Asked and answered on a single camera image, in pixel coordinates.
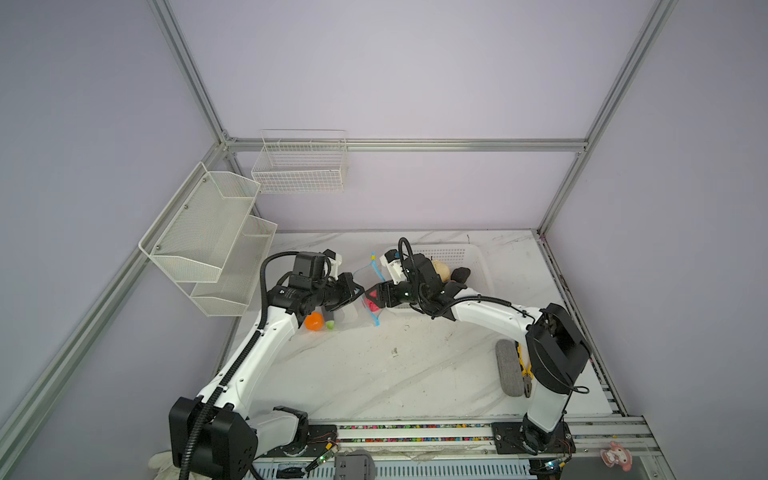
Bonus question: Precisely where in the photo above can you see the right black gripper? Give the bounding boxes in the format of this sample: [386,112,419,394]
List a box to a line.
[362,278,426,311]

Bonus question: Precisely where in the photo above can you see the clear zip top bag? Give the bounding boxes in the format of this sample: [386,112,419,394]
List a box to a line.
[299,254,385,337]

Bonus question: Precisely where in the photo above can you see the cream toy pear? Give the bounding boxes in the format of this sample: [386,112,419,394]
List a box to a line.
[431,260,451,283]

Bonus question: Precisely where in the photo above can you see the pink toy dragon fruit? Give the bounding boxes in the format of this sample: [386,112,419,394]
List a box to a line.
[365,296,381,314]

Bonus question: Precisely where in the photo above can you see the white plastic basket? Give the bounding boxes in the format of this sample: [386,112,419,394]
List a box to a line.
[412,243,496,296]

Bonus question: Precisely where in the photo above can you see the orange toy fruit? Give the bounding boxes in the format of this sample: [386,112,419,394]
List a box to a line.
[303,312,325,332]

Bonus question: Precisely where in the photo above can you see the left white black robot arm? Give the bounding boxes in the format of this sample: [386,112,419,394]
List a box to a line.
[169,272,364,479]

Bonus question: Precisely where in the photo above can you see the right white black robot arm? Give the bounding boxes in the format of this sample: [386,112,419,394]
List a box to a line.
[365,254,591,454]

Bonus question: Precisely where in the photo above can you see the grey felt eraser block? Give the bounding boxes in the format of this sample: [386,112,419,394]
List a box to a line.
[495,339,525,397]

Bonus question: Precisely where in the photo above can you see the white two-tier mesh shelf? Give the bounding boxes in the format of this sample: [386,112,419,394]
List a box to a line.
[138,163,277,317]

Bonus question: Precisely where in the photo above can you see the grey power adapter box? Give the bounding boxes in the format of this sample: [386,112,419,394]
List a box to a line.
[333,450,376,480]

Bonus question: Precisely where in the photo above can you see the white cloth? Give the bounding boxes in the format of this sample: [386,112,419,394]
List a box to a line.
[148,451,180,480]

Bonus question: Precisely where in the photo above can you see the pink plush toy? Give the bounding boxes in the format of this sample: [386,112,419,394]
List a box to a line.
[600,441,633,472]

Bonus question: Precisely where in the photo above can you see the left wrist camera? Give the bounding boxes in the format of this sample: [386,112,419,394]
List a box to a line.
[290,249,343,283]

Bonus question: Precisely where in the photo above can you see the yellow handled pliers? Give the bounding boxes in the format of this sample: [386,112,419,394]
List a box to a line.
[517,344,534,398]

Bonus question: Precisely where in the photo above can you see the white wire wall basket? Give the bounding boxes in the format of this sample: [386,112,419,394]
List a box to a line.
[251,129,348,194]

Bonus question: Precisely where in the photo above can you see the left black corrugated cable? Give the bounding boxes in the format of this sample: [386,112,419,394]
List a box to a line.
[178,250,301,480]

